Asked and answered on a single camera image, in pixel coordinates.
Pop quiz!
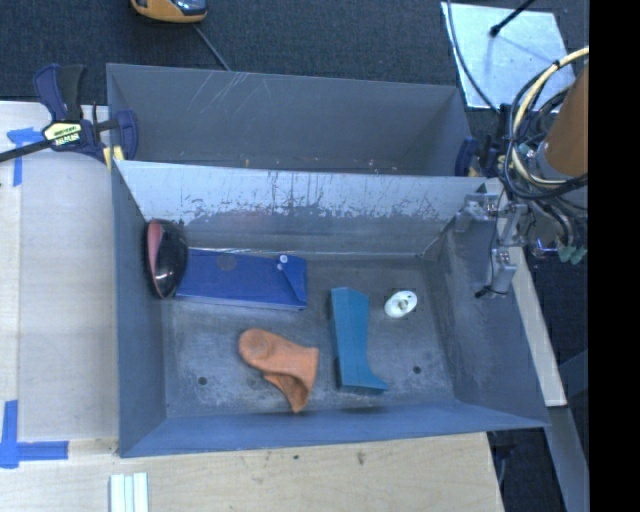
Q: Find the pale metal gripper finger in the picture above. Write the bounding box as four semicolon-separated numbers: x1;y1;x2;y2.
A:
474;248;519;300
453;192;502;235

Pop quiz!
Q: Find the teal boot-shaped block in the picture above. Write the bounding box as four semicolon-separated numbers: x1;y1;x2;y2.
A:
328;286;391;395

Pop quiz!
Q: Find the grey metal bin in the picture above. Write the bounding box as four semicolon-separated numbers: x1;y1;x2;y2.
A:
105;62;552;459

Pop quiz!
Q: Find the orange cloth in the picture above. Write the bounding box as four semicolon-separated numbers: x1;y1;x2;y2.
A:
237;327;321;415

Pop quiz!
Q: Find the blue flat box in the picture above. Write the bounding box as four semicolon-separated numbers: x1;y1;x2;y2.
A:
174;246;309;312

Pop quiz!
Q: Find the black bowl with red inside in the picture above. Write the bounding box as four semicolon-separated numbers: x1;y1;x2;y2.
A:
144;218;191;301

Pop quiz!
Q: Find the white ring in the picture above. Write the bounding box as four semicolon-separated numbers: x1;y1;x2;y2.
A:
383;289;419;319

